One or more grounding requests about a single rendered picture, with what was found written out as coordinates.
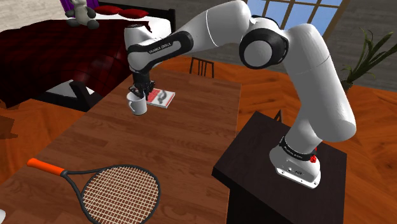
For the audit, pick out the red and white book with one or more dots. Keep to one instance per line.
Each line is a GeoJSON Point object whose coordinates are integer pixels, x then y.
{"type": "Point", "coordinates": [161, 98]}

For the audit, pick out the green potted plant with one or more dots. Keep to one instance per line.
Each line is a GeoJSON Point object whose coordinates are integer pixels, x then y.
{"type": "Point", "coordinates": [366, 59]}

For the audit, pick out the dark robot stand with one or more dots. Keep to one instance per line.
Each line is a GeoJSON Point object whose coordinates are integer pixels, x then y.
{"type": "Point", "coordinates": [257, 173]}

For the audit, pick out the window with wooden frame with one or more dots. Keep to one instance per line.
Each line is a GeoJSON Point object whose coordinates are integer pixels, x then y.
{"type": "Point", "coordinates": [297, 14]}

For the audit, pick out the grey teddy bear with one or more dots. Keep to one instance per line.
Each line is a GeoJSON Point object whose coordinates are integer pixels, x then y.
{"type": "Point", "coordinates": [82, 14]}

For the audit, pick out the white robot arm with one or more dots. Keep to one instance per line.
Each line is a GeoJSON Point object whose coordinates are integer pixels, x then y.
{"type": "Point", "coordinates": [313, 77]}

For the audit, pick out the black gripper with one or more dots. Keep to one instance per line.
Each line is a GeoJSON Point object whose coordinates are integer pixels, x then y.
{"type": "Point", "coordinates": [142, 80]}

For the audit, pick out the white mug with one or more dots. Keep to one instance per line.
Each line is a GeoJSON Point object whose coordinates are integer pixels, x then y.
{"type": "Point", "coordinates": [138, 105]}

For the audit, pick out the wooden table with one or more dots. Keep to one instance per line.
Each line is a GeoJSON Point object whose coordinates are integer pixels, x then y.
{"type": "Point", "coordinates": [161, 139]}

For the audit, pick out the bed with dark red blanket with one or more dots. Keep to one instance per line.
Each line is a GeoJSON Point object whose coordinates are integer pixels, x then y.
{"type": "Point", "coordinates": [55, 56]}

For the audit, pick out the tennis racket with orange grip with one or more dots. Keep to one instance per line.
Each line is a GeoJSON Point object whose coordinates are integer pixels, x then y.
{"type": "Point", "coordinates": [118, 192]}

